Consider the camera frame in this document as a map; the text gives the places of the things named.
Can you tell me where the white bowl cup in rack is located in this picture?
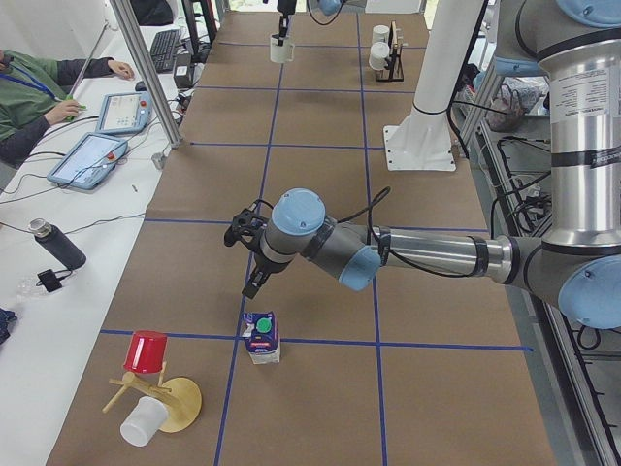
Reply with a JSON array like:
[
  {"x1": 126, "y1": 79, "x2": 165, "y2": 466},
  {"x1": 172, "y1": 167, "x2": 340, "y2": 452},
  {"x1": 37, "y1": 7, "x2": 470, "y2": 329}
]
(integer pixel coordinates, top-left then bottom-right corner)
[{"x1": 369, "y1": 41, "x2": 391, "y2": 71}]

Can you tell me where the black wire cup rack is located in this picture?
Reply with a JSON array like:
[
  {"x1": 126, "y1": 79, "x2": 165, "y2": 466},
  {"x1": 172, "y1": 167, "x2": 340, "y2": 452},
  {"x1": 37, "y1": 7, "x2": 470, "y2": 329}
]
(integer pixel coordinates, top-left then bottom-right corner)
[{"x1": 371, "y1": 20, "x2": 405, "y2": 83}]

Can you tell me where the black water bottle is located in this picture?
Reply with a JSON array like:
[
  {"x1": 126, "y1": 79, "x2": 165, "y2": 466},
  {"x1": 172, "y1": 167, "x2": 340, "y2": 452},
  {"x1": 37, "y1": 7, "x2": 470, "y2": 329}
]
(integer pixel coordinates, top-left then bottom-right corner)
[{"x1": 28, "y1": 218, "x2": 86, "y2": 271}]

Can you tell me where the blue teach pendant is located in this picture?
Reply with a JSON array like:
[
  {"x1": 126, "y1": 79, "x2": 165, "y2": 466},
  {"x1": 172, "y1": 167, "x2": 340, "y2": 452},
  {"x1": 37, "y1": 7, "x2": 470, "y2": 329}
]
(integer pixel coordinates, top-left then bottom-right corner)
[
  {"x1": 96, "y1": 91, "x2": 152, "y2": 135},
  {"x1": 47, "y1": 133, "x2": 127, "y2": 190}
]

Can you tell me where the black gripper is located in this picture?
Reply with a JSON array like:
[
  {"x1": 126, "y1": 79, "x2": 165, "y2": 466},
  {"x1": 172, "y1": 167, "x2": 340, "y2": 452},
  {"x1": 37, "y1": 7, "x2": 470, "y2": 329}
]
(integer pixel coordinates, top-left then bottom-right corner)
[
  {"x1": 242, "y1": 252, "x2": 291, "y2": 298},
  {"x1": 277, "y1": 0, "x2": 296, "y2": 47}
]

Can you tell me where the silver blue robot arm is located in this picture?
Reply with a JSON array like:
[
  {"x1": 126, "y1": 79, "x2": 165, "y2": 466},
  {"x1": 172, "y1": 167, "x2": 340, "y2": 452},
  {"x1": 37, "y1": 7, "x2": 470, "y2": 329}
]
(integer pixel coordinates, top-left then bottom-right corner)
[
  {"x1": 225, "y1": 1, "x2": 620, "y2": 329},
  {"x1": 271, "y1": 0, "x2": 366, "y2": 47}
]

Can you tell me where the red plastic cup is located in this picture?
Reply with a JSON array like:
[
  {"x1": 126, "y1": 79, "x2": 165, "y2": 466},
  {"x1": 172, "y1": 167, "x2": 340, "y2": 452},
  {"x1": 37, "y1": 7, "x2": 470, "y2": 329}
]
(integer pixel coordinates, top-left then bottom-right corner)
[{"x1": 123, "y1": 330, "x2": 168, "y2": 374}]

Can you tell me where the wooden cup tree stand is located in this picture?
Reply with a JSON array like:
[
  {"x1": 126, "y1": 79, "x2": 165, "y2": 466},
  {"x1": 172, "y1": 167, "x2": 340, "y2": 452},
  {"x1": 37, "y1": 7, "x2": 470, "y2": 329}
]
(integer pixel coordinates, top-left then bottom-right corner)
[{"x1": 102, "y1": 364, "x2": 203, "y2": 433}]

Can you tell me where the person in green shirt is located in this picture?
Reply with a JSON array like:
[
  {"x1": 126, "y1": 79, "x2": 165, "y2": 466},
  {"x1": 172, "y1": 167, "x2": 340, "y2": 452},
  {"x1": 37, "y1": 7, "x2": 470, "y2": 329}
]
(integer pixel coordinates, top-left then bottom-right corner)
[{"x1": 1, "y1": 50, "x2": 135, "y2": 169}]

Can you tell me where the blue teach pendant near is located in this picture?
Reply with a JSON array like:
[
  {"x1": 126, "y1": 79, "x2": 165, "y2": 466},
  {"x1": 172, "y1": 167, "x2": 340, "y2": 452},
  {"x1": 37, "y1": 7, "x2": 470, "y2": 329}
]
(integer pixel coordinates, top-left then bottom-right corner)
[{"x1": 47, "y1": 133, "x2": 127, "y2": 190}]

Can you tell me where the blue teach pendant far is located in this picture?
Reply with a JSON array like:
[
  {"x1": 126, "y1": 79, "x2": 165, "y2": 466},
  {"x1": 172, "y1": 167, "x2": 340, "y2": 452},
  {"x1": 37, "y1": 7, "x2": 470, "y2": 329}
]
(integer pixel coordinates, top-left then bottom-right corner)
[{"x1": 96, "y1": 91, "x2": 152, "y2": 135}]

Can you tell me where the blue white milk carton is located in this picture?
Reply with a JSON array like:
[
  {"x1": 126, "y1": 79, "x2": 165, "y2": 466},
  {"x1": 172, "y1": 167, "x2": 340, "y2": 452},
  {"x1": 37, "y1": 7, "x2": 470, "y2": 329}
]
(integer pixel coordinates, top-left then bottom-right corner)
[{"x1": 242, "y1": 312, "x2": 281, "y2": 365}]

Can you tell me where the white pedestal column base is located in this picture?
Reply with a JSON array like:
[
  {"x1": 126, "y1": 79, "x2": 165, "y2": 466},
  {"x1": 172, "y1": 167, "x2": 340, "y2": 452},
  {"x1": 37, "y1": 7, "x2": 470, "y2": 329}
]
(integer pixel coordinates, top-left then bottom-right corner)
[{"x1": 383, "y1": 0, "x2": 487, "y2": 172}]

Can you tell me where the black keyboard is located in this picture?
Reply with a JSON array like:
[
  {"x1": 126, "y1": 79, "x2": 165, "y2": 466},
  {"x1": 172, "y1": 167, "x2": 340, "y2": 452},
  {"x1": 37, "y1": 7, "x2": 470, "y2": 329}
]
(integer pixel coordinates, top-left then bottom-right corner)
[{"x1": 149, "y1": 29, "x2": 180, "y2": 73}]

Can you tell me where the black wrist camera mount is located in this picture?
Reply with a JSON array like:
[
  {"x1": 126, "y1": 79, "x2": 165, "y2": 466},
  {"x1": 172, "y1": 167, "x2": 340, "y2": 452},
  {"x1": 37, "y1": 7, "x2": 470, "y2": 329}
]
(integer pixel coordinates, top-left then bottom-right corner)
[{"x1": 223, "y1": 199, "x2": 273, "y2": 252}]

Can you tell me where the white plastic cup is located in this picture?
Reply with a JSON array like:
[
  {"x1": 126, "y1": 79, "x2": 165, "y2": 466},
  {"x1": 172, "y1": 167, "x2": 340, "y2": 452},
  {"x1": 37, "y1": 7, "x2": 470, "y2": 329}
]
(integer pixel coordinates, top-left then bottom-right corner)
[{"x1": 119, "y1": 396, "x2": 169, "y2": 447}]

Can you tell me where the white mug grey inside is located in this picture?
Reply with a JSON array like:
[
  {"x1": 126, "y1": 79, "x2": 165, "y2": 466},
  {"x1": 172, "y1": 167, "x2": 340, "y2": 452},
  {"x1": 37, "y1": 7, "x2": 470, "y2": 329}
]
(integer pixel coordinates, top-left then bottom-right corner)
[{"x1": 270, "y1": 34, "x2": 295, "y2": 64}]

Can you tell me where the aluminium frame post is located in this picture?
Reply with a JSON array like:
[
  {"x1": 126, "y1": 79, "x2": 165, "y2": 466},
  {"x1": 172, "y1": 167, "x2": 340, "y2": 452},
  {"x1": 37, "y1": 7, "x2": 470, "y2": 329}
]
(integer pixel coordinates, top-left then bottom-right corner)
[{"x1": 110, "y1": 0, "x2": 181, "y2": 149}]

